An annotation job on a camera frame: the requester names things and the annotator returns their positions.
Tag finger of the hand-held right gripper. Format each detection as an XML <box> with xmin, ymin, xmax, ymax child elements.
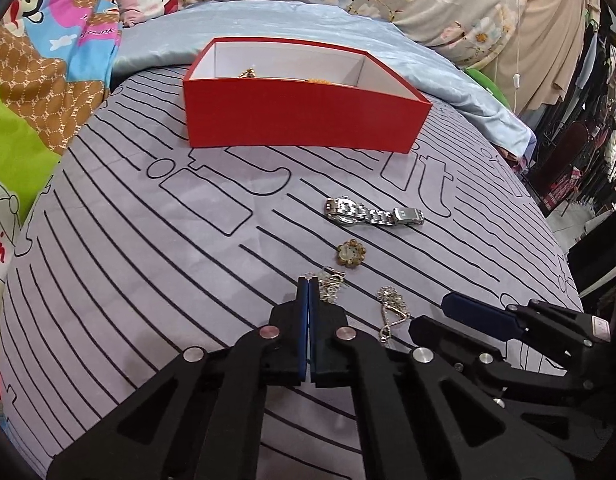
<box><xmin>408</xmin><ymin>315</ymin><xmax>519</xmax><ymax>391</ymax></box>
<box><xmin>440</xmin><ymin>291</ymin><xmax>596</xmax><ymax>348</ymax></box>

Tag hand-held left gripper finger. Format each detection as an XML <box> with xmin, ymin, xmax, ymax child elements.
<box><xmin>47</xmin><ymin>276</ymin><xmax>310</xmax><ymax>480</ymax></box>
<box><xmin>308</xmin><ymin>276</ymin><xmax>576</xmax><ymax>480</ymax></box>

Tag silver flower pendant chain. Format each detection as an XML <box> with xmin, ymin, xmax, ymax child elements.
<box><xmin>315</xmin><ymin>267</ymin><xmax>350</xmax><ymax>305</ymax></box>

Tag red cardboard box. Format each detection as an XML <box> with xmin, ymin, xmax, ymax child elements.
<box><xmin>182</xmin><ymin>37</ymin><xmax>434</xmax><ymax>153</ymax></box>

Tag gold flower brooch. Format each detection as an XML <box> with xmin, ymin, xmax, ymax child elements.
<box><xmin>336</xmin><ymin>240</ymin><xmax>366</xmax><ymax>272</ymax></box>

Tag silver wristwatch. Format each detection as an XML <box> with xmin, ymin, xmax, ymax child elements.
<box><xmin>324</xmin><ymin>196</ymin><xmax>425</xmax><ymax>227</ymax></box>

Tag grey striped bedsheet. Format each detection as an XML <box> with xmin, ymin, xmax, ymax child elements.
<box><xmin>0</xmin><ymin>65</ymin><xmax>584</xmax><ymax>480</ymax></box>

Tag green plastic item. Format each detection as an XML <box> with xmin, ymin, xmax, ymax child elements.
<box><xmin>463</xmin><ymin>66</ymin><xmax>511</xmax><ymax>109</ymax></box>

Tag hanging clothes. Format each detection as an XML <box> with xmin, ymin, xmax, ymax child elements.
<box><xmin>578</xmin><ymin>10</ymin><xmax>616</xmax><ymax>206</ymax></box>

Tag beige curtain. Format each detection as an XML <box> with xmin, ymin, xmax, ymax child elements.
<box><xmin>480</xmin><ymin>0</ymin><xmax>603</xmax><ymax>117</ymax></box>

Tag light blue blanket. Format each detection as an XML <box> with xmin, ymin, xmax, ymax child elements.
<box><xmin>110</xmin><ymin>0</ymin><xmax>536</xmax><ymax>161</ymax></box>

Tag colourful monkey printed blanket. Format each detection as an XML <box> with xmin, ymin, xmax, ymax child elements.
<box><xmin>0</xmin><ymin>0</ymin><xmax>124</xmax><ymax>401</ymax></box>

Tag silver brooch with chain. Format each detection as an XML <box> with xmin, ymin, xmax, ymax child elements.
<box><xmin>375</xmin><ymin>285</ymin><xmax>414</xmax><ymax>346</ymax></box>

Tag white cable with switch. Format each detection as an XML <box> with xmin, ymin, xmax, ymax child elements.
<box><xmin>505</xmin><ymin>0</ymin><xmax>523</xmax><ymax>93</ymax></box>

